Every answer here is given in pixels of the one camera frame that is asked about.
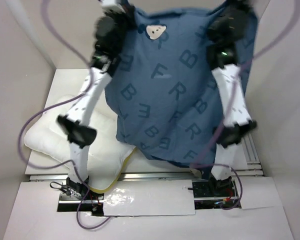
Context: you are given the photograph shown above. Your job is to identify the aluminium side rail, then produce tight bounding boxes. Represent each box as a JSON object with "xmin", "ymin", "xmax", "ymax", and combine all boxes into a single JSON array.
[{"xmin": 242, "ymin": 134, "xmax": 264, "ymax": 177}]

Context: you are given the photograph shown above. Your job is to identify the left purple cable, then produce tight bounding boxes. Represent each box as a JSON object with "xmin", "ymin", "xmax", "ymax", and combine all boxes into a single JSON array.
[{"xmin": 16, "ymin": 0, "xmax": 116, "ymax": 230}]

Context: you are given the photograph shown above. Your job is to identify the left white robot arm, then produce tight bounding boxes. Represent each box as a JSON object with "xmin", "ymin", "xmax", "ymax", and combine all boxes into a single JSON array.
[{"xmin": 56, "ymin": 4, "xmax": 137, "ymax": 200}]

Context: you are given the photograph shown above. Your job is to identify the purple cable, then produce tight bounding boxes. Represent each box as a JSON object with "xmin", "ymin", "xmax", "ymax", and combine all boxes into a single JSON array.
[
  {"xmin": 189, "ymin": 0, "xmax": 300, "ymax": 210},
  {"xmin": 16, "ymin": 0, "xmax": 116, "ymax": 230}
]

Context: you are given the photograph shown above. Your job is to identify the white cover sheet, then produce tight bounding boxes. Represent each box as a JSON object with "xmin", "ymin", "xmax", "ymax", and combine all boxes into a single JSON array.
[{"xmin": 103, "ymin": 180, "xmax": 196, "ymax": 217}]

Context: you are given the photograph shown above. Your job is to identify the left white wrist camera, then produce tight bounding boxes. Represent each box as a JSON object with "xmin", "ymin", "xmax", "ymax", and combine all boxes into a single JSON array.
[{"xmin": 99, "ymin": 0, "xmax": 124, "ymax": 12}]

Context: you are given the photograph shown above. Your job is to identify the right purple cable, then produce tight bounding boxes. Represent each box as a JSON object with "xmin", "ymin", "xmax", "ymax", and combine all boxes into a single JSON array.
[{"xmin": 189, "ymin": 0, "xmax": 300, "ymax": 210}]

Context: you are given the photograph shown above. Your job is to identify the white pillow yellow trim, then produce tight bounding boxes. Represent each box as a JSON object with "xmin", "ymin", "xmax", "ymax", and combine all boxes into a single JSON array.
[{"xmin": 24, "ymin": 95, "xmax": 136, "ymax": 194}]

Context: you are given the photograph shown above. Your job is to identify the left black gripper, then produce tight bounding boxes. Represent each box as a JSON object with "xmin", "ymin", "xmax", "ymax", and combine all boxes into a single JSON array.
[{"xmin": 105, "ymin": 3, "xmax": 139, "ymax": 55}]

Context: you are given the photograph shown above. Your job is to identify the aluminium front rail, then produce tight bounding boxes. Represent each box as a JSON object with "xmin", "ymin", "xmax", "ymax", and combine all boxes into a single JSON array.
[{"xmin": 28, "ymin": 169, "xmax": 203, "ymax": 182}]

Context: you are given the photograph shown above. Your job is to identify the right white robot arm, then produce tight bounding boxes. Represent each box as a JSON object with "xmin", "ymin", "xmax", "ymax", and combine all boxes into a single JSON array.
[{"xmin": 206, "ymin": 0, "xmax": 257, "ymax": 196}]

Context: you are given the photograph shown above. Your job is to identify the blue cartoon print pillowcase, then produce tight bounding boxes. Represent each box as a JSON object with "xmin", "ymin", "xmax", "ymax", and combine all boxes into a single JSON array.
[{"xmin": 105, "ymin": 0, "xmax": 258, "ymax": 168}]

